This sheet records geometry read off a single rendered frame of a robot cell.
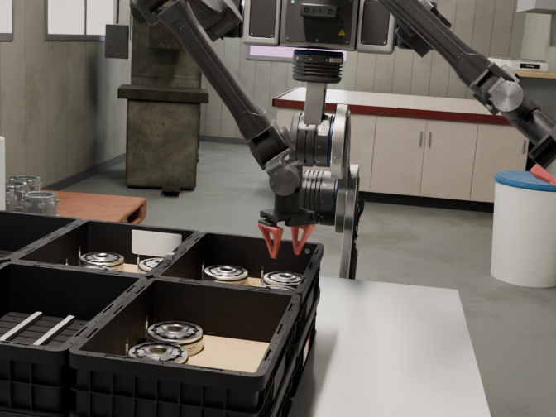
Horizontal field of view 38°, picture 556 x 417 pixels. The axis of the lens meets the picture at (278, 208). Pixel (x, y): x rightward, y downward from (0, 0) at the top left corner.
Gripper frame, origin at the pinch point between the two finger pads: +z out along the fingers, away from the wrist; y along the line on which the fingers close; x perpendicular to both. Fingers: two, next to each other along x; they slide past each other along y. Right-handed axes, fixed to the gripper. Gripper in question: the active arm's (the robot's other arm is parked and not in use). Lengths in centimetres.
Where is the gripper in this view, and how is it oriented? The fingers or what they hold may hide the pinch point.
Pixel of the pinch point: (285, 252)
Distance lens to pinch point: 174.8
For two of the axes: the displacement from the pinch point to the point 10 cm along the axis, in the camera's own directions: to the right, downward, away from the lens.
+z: -0.4, 9.8, 2.2
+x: -5.9, -2.0, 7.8
